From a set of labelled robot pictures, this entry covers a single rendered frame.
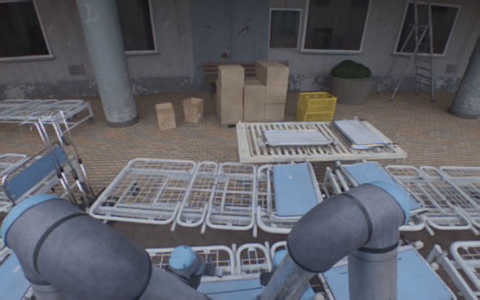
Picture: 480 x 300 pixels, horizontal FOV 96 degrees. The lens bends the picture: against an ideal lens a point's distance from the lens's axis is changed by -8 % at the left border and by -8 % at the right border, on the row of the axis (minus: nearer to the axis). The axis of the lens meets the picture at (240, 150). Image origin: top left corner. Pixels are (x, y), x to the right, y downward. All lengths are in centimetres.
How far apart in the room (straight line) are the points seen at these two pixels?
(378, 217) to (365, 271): 14
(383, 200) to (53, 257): 59
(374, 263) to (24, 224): 66
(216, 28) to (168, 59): 146
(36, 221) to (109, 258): 14
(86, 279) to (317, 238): 39
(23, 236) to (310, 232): 50
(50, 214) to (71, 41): 704
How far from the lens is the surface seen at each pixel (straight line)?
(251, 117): 440
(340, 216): 50
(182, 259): 96
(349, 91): 618
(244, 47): 649
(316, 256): 52
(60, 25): 751
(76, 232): 44
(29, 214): 52
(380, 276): 64
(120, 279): 44
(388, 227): 58
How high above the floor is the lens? 189
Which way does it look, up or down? 30 degrees down
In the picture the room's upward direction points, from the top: straight up
